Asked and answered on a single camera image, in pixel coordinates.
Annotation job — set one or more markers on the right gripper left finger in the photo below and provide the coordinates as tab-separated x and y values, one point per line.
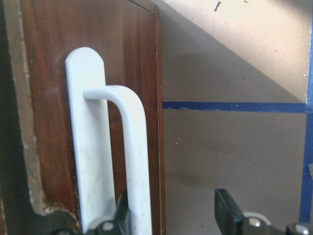
120	222

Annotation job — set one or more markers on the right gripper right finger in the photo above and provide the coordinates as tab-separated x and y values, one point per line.
231	220

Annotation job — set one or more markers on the wooden drawer with white handle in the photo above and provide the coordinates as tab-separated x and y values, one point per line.
91	125

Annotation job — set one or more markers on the brown wooden drawer cabinet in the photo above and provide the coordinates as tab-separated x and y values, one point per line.
16	214

